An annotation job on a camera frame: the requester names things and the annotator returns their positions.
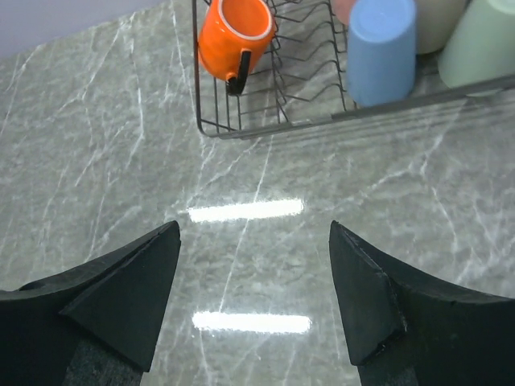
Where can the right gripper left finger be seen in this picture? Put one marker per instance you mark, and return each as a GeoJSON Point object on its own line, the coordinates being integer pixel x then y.
{"type": "Point", "coordinates": [95, 324]}

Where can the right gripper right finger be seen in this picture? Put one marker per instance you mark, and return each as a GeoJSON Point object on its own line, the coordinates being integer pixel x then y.
{"type": "Point", "coordinates": [403, 326]}

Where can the blue plastic cup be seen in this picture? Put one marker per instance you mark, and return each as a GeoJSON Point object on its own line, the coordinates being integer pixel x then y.
{"type": "Point", "coordinates": [381, 58]}

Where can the tall green plastic cup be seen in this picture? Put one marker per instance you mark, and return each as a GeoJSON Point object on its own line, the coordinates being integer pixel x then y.
{"type": "Point", "coordinates": [482, 45]}

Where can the beige plastic cup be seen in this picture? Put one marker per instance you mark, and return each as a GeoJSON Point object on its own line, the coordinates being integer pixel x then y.
{"type": "Point", "coordinates": [435, 22]}

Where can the orange glass mug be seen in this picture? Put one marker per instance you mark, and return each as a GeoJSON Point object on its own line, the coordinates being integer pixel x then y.
{"type": "Point", "coordinates": [233, 38]}

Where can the salmon pink plastic cup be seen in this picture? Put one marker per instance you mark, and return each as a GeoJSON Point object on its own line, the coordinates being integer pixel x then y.
{"type": "Point", "coordinates": [342, 9]}

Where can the black wire dish rack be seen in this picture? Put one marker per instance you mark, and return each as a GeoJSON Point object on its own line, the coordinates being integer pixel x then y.
{"type": "Point", "coordinates": [300, 83]}

